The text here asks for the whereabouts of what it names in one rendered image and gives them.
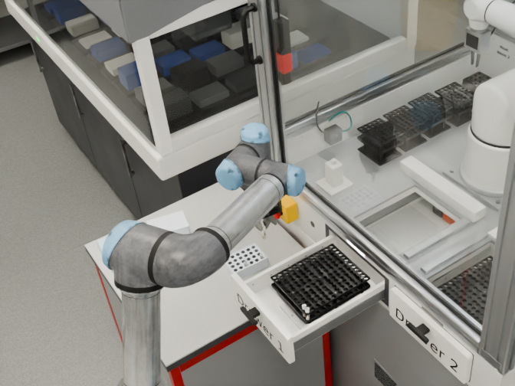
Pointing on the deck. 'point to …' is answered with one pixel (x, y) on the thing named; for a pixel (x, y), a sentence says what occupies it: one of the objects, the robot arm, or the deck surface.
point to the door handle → (247, 35)
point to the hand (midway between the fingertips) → (261, 224)
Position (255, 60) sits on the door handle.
